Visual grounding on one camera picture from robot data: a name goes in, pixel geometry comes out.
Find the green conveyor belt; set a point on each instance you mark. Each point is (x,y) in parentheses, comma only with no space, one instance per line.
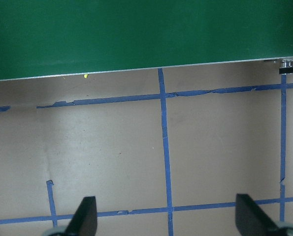
(136,34)

